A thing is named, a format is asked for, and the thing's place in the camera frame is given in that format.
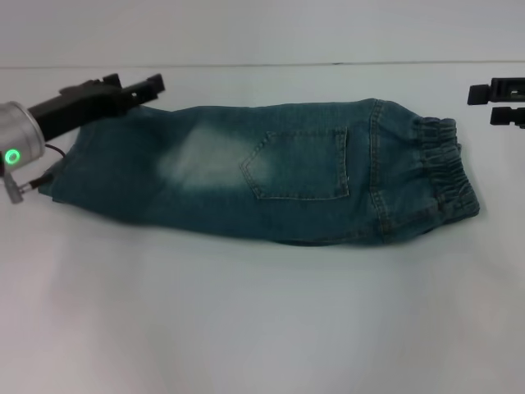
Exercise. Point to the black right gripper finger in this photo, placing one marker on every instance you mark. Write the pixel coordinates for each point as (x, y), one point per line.
(500, 90)
(508, 115)

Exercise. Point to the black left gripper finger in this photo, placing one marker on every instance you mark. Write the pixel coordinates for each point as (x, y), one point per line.
(111, 80)
(145, 88)

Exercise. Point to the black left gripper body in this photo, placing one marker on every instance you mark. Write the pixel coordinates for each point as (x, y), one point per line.
(82, 104)

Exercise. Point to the blue denim shorts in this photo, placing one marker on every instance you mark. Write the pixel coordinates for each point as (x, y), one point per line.
(287, 184)

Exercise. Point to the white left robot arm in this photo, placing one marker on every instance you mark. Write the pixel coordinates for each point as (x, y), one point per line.
(18, 135)

